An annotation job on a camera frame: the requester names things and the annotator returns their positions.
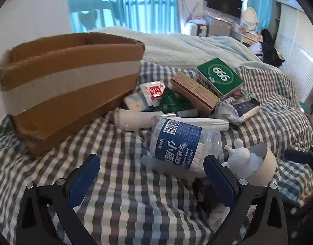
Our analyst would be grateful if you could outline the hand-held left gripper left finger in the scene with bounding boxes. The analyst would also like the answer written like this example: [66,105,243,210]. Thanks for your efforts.
[16,154,101,245]

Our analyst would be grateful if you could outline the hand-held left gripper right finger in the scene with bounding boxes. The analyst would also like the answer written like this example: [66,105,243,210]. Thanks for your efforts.
[204,155,286,245]

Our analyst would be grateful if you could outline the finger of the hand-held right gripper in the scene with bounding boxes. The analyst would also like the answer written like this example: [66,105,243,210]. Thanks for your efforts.
[284,148,313,164]
[287,198,313,220]

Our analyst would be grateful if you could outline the beige round cup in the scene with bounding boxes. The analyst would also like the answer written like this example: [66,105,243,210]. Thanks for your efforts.
[245,142,278,187]

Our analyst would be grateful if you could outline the clear jar with blue label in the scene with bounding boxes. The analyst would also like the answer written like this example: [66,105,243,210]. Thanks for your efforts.
[147,117,223,179]

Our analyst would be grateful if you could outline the silver packet with dark label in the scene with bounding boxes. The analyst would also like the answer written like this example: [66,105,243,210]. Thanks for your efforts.
[215,89,260,125]

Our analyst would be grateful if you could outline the brown cardboard box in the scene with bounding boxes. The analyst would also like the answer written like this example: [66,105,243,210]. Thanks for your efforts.
[0,32,146,159]

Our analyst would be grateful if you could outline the green foil packet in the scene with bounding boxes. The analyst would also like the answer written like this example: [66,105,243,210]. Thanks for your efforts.
[158,88,195,113]

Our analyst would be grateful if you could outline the tan medicine box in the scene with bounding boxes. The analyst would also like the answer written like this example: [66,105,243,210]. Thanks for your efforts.
[170,71,221,115]

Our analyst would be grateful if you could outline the green and white medicine box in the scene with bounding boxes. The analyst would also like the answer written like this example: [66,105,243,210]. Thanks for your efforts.
[196,57,244,100]

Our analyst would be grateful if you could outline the white figurine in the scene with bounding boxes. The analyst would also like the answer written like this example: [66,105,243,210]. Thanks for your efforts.
[221,138,264,179]

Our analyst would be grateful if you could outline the checkered bed sheet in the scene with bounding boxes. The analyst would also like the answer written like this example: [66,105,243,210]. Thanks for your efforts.
[0,61,313,245]

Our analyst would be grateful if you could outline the white plastic bottle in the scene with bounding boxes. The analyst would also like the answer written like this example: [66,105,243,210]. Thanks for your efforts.
[113,108,164,130]

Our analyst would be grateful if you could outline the thin white ointment tube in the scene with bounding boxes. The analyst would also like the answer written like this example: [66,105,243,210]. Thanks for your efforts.
[141,108,199,118]

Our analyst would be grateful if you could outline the white and blue tissue pack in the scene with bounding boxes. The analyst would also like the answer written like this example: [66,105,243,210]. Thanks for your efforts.
[124,90,152,111]

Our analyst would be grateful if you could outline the red and white sachet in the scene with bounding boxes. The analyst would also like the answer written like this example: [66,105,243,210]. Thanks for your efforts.
[139,80,165,108]

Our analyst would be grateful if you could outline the white slatted wardrobe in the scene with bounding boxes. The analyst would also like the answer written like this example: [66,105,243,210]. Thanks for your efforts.
[275,1,313,102]

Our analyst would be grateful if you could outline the black clothing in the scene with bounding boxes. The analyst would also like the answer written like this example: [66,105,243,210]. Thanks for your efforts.
[260,29,285,68]

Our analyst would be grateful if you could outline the wooden dressing table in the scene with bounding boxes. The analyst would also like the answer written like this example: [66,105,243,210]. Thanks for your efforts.
[242,29,261,44]

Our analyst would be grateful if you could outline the light green knitted blanket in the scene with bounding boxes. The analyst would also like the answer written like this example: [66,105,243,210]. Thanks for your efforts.
[90,26,285,72]

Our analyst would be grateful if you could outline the oval mirror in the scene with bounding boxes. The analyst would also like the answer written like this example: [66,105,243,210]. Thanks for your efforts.
[242,7,259,31]

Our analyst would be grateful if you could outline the grey cabinet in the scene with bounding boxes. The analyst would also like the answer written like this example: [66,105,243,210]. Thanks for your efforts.
[208,15,235,37]

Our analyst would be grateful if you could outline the narrow blue curtain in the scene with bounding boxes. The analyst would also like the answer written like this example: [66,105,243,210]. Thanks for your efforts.
[246,0,277,35]

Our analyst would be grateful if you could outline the white suitcase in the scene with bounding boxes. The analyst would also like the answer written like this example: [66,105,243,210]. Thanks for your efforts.
[190,22,208,37]

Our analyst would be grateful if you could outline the wide blue curtain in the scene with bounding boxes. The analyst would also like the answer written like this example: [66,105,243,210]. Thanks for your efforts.
[66,0,181,35]

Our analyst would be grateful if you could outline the black wall television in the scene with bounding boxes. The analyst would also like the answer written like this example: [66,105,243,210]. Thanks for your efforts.
[206,0,243,19]

